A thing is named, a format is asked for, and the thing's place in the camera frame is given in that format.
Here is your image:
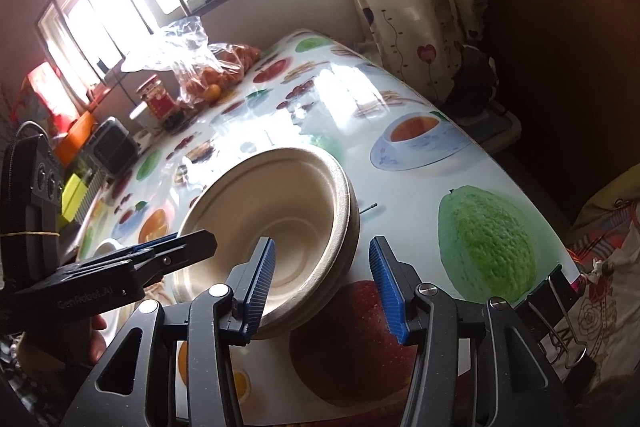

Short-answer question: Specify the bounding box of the person's left hand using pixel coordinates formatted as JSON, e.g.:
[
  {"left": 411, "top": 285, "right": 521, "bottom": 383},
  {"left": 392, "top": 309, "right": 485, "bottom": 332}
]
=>
[{"left": 19, "top": 313, "right": 109, "bottom": 374}]

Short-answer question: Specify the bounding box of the grey plastic box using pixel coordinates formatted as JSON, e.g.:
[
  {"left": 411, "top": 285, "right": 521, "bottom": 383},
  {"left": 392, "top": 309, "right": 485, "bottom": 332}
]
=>
[{"left": 450, "top": 107, "right": 523, "bottom": 152}]

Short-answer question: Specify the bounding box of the long green box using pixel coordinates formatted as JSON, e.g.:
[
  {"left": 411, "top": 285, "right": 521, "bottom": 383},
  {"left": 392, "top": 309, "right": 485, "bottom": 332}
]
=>
[{"left": 59, "top": 173, "right": 91, "bottom": 223}]

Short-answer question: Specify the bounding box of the small grey heater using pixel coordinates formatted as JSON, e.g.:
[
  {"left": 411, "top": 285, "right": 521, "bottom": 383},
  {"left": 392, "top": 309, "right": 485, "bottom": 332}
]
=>
[{"left": 92, "top": 117, "right": 141, "bottom": 178}]

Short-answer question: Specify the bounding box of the white paper cup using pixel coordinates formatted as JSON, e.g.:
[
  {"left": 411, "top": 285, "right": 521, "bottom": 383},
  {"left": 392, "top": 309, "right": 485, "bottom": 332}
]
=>
[{"left": 129, "top": 103, "right": 163, "bottom": 132}]

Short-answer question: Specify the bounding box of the fruit print table cover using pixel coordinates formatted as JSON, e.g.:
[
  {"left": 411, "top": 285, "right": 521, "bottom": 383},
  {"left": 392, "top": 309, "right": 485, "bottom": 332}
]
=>
[{"left": 75, "top": 27, "right": 576, "bottom": 427}]

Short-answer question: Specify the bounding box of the floral cloth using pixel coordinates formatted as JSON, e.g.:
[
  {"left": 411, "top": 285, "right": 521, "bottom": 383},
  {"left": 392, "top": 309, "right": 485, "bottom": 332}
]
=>
[{"left": 565, "top": 167, "right": 640, "bottom": 408}]

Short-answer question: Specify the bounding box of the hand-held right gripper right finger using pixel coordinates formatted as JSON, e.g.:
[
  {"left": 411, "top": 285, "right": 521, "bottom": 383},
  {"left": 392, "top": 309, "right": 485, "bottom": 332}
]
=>
[{"left": 368, "top": 235, "right": 583, "bottom": 427}]

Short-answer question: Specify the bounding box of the red paper bag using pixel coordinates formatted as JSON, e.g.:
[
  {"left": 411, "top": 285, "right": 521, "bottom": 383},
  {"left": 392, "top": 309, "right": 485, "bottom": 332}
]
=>
[{"left": 17, "top": 62, "right": 81, "bottom": 128}]

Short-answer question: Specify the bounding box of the orange box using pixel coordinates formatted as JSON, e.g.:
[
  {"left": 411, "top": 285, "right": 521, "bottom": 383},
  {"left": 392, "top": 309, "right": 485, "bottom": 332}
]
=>
[{"left": 52, "top": 112, "right": 98, "bottom": 168}]

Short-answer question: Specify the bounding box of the red label glass jar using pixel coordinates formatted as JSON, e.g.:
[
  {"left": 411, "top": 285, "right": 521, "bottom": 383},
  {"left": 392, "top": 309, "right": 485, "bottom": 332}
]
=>
[{"left": 137, "top": 74, "right": 183, "bottom": 130}]

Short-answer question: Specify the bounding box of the plastic bag of oranges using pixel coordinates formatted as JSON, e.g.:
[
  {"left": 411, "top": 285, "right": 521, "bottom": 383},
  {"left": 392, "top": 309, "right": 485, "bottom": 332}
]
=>
[{"left": 122, "top": 17, "right": 263, "bottom": 105}]

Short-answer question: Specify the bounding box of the black binder clip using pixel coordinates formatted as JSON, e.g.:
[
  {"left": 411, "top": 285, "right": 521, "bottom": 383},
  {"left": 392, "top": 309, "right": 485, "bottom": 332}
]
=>
[{"left": 527, "top": 264, "right": 598, "bottom": 370}]

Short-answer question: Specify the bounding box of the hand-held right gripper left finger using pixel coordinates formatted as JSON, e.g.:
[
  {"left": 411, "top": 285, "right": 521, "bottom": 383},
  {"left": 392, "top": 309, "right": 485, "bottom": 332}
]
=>
[{"left": 65, "top": 237, "right": 277, "bottom": 427}]

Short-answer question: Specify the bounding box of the dark bag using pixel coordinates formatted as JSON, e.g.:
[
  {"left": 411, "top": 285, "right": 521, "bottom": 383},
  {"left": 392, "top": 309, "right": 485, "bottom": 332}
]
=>
[{"left": 445, "top": 44, "right": 501, "bottom": 118}]

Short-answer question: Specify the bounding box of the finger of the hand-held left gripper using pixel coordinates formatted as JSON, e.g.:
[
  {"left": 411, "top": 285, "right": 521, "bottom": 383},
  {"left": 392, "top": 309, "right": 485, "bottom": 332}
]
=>
[
  {"left": 125, "top": 233, "right": 180, "bottom": 253},
  {"left": 60, "top": 229, "right": 219, "bottom": 288}
]

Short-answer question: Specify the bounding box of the white paper plate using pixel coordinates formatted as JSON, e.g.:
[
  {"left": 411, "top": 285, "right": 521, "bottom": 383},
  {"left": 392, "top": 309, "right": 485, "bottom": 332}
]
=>
[{"left": 91, "top": 238, "right": 156, "bottom": 333}]

